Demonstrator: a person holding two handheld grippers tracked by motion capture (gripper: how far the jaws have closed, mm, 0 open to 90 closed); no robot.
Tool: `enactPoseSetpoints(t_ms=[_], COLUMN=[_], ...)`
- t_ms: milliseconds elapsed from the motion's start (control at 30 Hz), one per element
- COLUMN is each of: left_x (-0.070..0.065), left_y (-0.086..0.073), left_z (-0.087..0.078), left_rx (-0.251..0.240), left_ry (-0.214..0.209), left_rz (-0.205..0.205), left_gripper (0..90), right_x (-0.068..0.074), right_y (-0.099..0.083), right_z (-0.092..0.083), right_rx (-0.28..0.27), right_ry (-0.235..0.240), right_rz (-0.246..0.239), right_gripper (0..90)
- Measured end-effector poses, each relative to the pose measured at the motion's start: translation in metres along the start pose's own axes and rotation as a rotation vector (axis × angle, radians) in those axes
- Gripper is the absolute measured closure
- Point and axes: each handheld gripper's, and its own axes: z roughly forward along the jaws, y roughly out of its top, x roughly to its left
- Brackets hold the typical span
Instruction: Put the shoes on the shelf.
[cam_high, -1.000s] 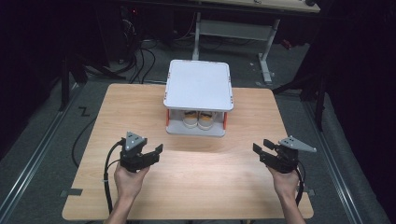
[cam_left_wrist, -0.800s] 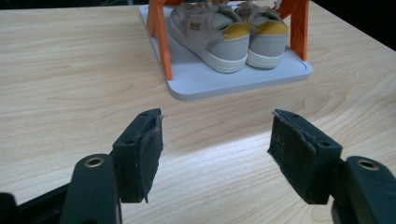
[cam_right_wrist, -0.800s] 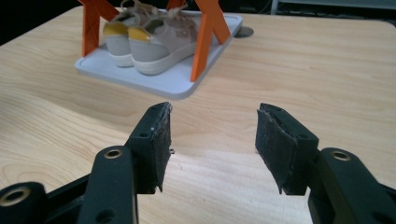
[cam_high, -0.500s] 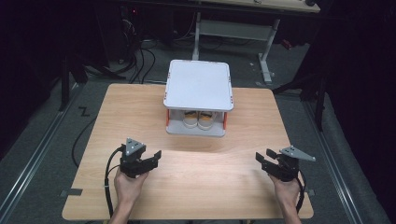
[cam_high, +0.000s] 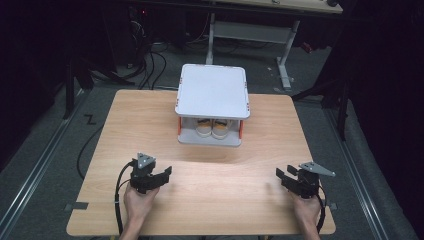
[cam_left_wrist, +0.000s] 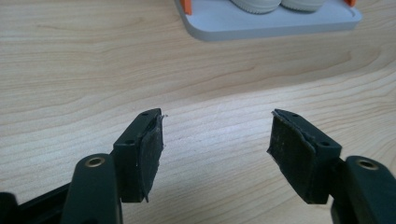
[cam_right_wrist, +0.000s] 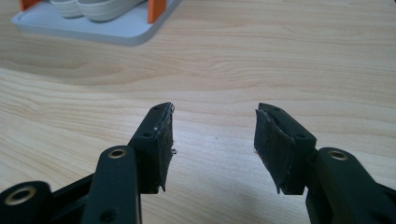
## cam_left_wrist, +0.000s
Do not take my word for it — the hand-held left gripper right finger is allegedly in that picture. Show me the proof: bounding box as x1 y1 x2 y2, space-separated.
266 108 343 205

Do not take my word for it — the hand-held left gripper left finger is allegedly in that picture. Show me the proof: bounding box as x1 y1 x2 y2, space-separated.
112 107 165 203

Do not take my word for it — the white two-tier shoe rack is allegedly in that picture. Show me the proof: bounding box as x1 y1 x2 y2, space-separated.
173 0 364 43

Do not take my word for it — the white shoe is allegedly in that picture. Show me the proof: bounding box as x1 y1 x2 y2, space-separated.
279 0 329 13
229 0 283 15

